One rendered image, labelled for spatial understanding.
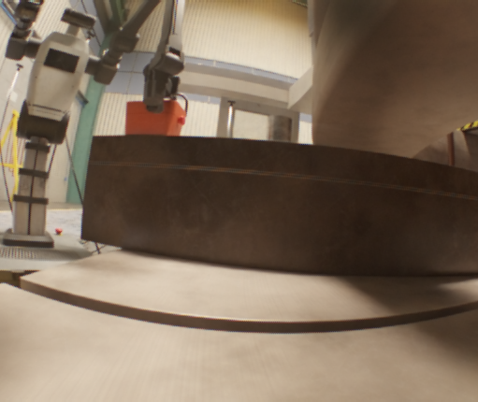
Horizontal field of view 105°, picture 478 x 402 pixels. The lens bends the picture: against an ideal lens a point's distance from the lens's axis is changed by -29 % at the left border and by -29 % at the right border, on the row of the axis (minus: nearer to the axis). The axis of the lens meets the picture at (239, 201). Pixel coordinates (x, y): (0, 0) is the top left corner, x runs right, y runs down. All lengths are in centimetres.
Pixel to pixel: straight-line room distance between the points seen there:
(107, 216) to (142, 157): 23
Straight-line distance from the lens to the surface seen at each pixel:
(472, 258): 107
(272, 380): 27
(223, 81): 419
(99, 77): 129
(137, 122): 92
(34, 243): 104
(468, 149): 399
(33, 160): 108
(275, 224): 74
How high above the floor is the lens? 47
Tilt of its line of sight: 2 degrees up
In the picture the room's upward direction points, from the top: 6 degrees clockwise
